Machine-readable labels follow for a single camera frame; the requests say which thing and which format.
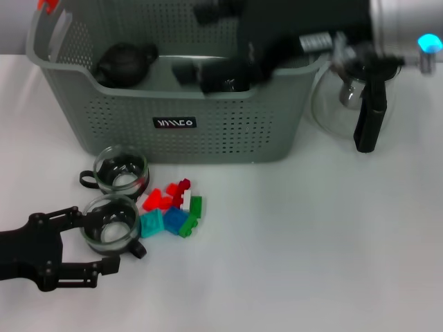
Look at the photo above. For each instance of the blue toy block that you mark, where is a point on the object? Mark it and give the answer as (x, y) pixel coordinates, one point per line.
(174, 221)

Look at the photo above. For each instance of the coral red toy block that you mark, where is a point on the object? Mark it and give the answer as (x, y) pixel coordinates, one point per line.
(154, 200)

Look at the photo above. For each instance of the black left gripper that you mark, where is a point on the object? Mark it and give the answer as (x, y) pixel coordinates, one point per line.
(34, 252)

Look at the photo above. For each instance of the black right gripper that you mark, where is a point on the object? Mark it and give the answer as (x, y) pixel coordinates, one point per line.
(294, 24)

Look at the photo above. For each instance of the teal toy block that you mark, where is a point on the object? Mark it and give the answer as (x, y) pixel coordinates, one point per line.
(152, 224)

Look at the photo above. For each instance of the black teapot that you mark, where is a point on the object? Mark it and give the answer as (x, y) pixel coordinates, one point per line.
(123, 64)

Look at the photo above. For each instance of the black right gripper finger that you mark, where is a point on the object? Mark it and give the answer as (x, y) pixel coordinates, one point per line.
(188, 72)

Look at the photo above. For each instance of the glass carafe with black lid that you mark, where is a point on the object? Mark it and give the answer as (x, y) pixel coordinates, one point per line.
(372, 114)

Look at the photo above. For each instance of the green toy block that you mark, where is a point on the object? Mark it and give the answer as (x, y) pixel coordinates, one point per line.
(187, 227)
(196, 207)

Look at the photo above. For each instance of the grey perforated storage basket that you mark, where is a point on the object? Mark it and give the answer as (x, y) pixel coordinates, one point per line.
(225, 121)

